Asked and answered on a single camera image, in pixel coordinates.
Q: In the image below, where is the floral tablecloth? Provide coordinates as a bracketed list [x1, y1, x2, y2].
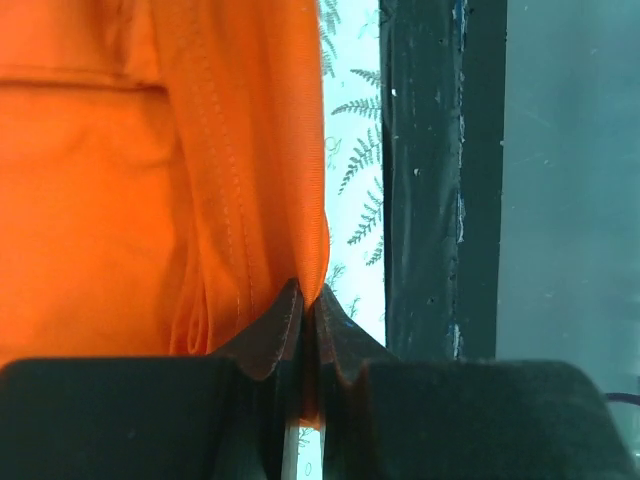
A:
[294, 0, 389, 480]

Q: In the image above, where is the orange t shirt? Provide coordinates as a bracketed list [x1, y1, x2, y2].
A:
[0, 0, 332, 429]

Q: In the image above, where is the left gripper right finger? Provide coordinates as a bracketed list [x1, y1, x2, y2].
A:
[314, 289, 633, 479]

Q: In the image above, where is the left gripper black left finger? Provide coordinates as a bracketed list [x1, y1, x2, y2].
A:
[1, 280, 304, 479]

